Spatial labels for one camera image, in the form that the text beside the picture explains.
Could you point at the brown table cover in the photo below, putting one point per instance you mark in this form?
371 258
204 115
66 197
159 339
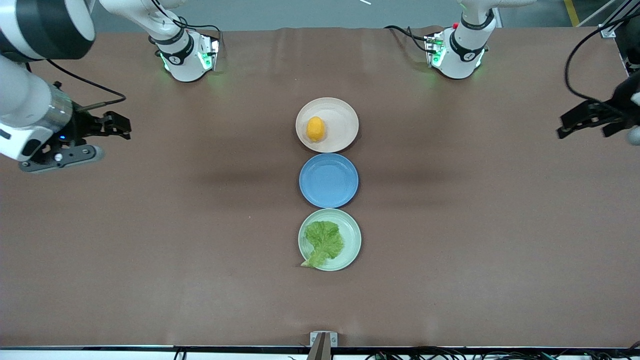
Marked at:
150 250

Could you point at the yellow lemon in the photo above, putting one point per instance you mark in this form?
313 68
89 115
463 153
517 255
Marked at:
315 129

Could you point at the metal base connector plate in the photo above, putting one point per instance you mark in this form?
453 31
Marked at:
434 50
209 55

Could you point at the blue round plate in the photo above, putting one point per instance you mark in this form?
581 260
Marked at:
328 180

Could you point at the aluminium frame profile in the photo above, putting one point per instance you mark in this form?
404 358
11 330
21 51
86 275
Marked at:
615 22

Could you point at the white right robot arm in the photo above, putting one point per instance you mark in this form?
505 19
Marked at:
20 100

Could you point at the brown camera post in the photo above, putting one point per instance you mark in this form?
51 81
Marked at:
320 350

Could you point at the small metal edge bracket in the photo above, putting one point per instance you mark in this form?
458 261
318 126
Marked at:
314 338

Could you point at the green lettuce leaf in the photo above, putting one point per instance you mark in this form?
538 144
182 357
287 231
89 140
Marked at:
324 240

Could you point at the light green round plate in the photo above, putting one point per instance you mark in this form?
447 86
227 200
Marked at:
352 235

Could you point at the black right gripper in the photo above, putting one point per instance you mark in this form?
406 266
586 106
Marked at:
81 125

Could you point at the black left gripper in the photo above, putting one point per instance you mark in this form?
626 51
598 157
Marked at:
621 99

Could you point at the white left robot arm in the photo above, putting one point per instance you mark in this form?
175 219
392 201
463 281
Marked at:
465 55

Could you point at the beige round plate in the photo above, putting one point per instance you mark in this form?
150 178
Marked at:
342 125

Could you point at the black table edge rail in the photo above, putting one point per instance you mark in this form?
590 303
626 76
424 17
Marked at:
100 348

